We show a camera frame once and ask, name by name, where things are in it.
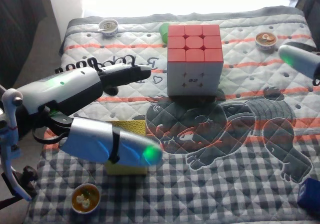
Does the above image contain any black cable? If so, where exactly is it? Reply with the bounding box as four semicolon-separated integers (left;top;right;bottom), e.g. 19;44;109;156
0;196;19;210

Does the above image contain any yellow block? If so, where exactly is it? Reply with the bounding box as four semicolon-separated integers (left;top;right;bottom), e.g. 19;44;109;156
104;120;148;177

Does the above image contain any toy bowl with orange soup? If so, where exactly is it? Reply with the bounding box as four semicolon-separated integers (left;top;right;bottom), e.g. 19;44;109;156
70;183;101;215

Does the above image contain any Rubik's cube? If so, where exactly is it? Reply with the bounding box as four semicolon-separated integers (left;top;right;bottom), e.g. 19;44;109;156
166;24;225;97

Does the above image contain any toy bowl with egg soup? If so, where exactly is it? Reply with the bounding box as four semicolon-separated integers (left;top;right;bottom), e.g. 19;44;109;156
254;31;278;51

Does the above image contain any green cylinder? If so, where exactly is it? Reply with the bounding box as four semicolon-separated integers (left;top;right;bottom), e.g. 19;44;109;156
158;23;171;44

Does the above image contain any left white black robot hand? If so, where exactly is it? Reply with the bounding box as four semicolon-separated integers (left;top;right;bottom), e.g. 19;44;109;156
20;64;153;115

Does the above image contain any white bowl with spoon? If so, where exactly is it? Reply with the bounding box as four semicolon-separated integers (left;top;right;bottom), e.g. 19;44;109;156
97;19;119;38

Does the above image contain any grey quilt with printed bear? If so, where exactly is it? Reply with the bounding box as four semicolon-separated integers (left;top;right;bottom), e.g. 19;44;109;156
29;6;320;224

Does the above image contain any blue object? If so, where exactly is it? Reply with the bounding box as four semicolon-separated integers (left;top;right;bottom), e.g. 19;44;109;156
296;177;320;216

